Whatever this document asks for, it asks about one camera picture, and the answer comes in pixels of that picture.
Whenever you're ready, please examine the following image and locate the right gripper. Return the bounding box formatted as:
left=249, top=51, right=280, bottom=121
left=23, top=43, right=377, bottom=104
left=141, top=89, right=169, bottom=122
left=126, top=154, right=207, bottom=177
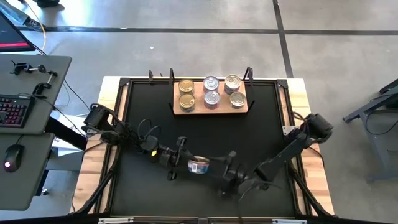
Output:
left=207, top=151, right=261, bottom=199

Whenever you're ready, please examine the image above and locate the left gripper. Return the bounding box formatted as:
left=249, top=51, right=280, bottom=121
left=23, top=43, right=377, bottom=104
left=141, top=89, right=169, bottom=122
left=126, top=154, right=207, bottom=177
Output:
left=154, top=136, right=200, bottom=181

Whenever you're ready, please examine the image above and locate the blue tuna can gold lid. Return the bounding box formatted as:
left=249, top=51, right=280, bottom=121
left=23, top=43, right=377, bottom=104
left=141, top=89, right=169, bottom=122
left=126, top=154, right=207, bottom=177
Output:
left=187, top=155, right=211, bottom=175
left=229, top=91, right=248, bottom=110

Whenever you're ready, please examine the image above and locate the wooden shelf with black legs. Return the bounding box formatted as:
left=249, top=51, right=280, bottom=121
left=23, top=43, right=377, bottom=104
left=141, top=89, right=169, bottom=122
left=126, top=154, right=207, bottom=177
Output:
left=168, top=67, right=256, bottom=116

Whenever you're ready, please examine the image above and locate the green tuna can gold lid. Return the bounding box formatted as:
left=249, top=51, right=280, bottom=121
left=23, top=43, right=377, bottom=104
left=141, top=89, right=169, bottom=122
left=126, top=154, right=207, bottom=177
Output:
left=178, top=93, right=197, bottom=111
left=178, top=78, right=196, bottom=95

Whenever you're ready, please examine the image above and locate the blue tuna can silver lid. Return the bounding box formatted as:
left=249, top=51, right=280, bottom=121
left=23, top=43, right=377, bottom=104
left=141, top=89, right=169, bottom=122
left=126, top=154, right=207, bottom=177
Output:
left=224, top=73, right=243, bottom=92

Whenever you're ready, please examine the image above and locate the black table mat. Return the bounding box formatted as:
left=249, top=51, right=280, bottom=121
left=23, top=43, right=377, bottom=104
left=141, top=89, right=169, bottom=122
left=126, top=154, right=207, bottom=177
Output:
left=110, top=81, right=296, bottom=218

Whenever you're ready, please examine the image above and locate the white box under desk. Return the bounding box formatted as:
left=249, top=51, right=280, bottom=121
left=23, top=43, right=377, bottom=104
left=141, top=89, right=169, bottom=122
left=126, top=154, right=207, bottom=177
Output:
left=49, top=110, right=88, bottom=158

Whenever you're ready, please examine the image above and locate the black desk leg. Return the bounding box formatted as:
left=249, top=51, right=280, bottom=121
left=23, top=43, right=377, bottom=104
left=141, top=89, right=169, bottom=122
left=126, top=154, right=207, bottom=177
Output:
left=44, top=116, right=88, bottom=152

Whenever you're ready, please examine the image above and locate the grey desk top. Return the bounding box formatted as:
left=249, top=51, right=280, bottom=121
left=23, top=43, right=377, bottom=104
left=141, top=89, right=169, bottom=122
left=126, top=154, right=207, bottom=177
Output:
left=0, top=53, right=73, bottom=135
left=0, top=133, right=55, bottom=212

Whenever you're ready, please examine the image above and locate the black desk clamp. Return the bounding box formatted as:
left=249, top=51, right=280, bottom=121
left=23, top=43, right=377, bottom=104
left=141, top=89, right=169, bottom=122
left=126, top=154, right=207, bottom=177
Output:
left=10, top=60, right=47, bottom=76
left=32, top=70, right=59, bottom=96

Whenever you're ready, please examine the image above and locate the black computer mouse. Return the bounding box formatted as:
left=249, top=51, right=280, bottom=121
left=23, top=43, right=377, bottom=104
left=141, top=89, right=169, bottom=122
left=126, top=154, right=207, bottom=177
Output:
left=2, top=144, right=24, bottom=174

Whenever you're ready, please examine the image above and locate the black backlit keyboard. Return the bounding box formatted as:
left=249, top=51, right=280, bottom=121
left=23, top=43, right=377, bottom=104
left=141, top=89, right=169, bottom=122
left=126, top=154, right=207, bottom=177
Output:
left=0, top=95, right=36, bottom=129

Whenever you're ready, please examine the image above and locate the person's shoe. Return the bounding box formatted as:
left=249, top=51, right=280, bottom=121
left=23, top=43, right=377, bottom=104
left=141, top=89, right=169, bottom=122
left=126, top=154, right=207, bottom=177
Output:
left=23, top=16, right=47, bottom=32
left=32, top=0, right=60, bottom=9

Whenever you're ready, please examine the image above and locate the black monitor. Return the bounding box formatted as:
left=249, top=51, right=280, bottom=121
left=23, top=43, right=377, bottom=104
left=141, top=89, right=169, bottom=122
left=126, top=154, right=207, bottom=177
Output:
left=0, top=11, right=36, bottom=53

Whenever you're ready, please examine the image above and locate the silver frame end plate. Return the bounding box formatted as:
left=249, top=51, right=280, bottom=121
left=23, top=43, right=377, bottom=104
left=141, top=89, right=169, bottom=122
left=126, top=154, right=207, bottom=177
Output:
left=272, top=218, right=308, bottom=224
left=98, top=217, right=134, bottom=224

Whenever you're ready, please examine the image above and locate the dark grey desk frame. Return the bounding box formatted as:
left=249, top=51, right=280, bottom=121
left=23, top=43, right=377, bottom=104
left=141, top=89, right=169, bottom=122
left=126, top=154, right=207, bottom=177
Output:
left=343, top=78, right=398, bottom=184

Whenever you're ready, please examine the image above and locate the yellow cable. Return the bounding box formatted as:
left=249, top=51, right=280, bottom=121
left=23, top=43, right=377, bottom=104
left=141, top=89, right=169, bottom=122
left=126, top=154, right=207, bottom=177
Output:
left=23, top=0, right=47, bottom=52

